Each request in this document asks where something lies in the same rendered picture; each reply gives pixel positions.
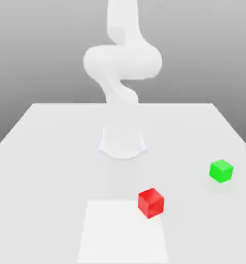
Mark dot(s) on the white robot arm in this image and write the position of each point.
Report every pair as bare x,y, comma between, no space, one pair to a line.
122,61

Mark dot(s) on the small green cube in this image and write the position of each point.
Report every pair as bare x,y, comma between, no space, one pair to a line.
221,171

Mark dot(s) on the small red cube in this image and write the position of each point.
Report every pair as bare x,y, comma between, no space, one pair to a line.
151,203

